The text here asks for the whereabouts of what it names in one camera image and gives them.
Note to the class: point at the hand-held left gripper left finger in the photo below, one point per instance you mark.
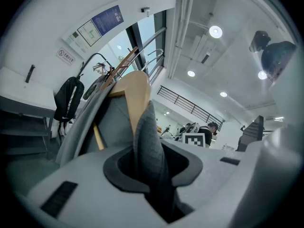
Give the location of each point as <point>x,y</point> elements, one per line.
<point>90,198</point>

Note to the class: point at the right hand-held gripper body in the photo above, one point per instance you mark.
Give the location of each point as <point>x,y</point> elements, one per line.
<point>193,140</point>

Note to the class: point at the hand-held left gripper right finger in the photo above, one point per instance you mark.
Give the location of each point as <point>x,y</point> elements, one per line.
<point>213,174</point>

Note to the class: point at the grey garment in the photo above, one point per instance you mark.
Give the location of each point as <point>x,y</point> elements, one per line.
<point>147,132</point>

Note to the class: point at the wooden clothes hanger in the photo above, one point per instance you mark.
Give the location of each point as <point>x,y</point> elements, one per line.
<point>137,91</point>

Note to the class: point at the black balcony railing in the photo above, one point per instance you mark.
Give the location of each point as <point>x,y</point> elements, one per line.
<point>190,106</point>

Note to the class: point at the round ceiling light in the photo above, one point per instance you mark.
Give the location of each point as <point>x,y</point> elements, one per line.
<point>191,73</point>
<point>215,31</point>
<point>262,75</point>
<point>223,94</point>

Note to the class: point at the brown wooden coat rack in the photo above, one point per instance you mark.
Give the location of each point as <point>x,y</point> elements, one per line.
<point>123,63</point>

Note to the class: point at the black backpack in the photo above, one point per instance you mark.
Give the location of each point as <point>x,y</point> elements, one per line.
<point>69,96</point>

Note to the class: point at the black framed glass door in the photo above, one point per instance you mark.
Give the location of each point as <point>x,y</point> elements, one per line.
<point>147,44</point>

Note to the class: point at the white ceiling pipes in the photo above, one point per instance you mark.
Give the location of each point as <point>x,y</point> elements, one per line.
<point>179,32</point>

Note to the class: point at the gray hanging jacket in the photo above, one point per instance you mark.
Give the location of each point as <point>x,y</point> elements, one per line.
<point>92,89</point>

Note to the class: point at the hangers with blue clips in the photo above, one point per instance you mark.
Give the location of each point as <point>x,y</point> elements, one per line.
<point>99,68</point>

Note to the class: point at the white washbasin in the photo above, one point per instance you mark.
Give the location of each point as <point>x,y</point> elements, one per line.
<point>26,91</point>

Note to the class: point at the no smoking sign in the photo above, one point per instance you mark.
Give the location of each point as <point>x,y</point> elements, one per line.
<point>65,56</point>

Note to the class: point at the blue poster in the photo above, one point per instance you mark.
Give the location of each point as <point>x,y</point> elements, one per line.
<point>108,19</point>

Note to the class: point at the floor plan poster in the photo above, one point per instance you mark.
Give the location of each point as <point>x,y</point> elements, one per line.
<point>89,33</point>

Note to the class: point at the black head-mounted camera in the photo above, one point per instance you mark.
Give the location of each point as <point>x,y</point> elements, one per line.
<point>259,41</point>

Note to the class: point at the black metal garment rail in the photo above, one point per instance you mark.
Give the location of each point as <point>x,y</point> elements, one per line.
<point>95,54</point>

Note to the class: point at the white wall sensor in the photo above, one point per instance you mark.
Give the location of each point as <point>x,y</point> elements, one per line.
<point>145,10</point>

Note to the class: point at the white wall notice board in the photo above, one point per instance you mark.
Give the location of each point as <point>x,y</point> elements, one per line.
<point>76,43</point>

